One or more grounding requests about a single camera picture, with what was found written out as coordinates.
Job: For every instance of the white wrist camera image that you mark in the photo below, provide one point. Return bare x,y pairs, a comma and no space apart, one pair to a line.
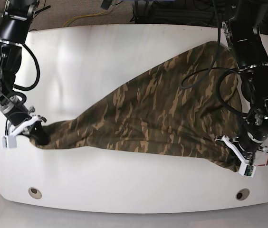
9,140
247,164

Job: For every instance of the red tape rectangle marking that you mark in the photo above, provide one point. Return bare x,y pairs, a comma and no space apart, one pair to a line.
262,154

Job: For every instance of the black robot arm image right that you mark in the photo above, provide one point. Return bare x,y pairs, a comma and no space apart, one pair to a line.
241,27

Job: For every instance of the right table cable grommet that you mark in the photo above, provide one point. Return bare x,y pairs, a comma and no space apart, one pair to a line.
242,194

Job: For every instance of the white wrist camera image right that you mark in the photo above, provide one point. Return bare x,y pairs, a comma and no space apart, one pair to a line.
247,164

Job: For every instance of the camouflage T-shirt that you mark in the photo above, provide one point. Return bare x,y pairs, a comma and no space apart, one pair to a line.
171,109

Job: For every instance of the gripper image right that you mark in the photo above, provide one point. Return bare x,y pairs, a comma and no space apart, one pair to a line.
250,141

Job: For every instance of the left table cable grommet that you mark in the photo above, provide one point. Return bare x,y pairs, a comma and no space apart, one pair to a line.
35,193

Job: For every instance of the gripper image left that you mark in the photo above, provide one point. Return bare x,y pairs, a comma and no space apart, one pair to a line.
17,114

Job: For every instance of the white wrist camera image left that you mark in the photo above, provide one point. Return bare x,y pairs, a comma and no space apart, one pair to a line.
9,140

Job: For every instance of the table cable grommet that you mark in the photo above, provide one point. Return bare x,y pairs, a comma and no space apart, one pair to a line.
35,193
242,194

